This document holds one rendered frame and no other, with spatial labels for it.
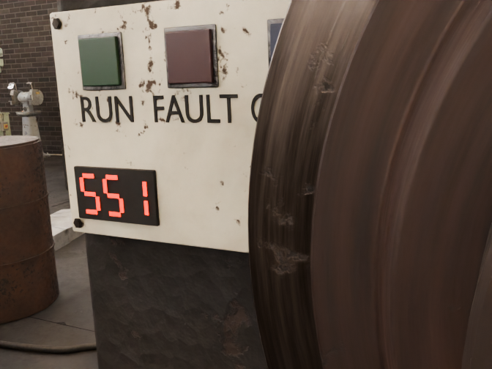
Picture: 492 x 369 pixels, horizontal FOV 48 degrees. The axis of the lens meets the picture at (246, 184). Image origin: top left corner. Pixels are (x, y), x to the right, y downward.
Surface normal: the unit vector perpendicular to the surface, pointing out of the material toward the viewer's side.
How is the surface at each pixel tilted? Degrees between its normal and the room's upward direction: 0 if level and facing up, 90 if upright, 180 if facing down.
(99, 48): 90
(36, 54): 90
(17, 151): 90
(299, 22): 90
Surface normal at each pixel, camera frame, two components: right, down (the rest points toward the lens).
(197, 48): -0.44, 0.20
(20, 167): 0.86, 0.07
